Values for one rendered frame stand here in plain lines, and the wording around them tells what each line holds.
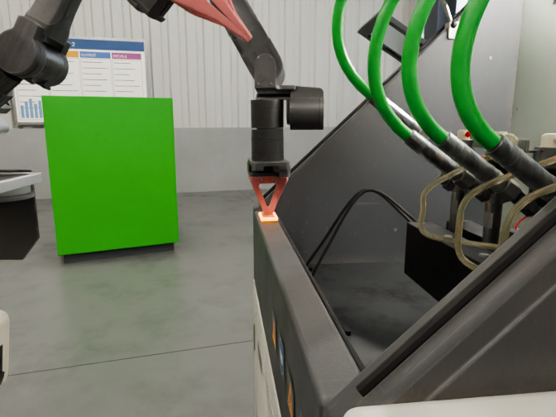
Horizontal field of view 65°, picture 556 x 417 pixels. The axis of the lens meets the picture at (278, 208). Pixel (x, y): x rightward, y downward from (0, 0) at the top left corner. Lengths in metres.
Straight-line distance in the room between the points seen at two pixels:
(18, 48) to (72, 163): 2.85
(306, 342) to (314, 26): 7.33
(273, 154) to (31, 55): 0.44
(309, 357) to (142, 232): 3.53
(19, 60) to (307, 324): 0.68
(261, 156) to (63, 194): 3.08
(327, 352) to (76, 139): 3.44
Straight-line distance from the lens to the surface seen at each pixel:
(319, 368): 0.35
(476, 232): 0.65
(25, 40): 0.90
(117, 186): 3.76
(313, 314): 0.43
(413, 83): 0.43
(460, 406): 0.27
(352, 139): 0.91
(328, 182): 0.90
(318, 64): 7.54
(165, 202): 3.83
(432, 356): 0.27
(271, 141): 0.76
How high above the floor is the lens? 1.13
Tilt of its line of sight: 11 degrees down
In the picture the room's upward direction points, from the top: straight up
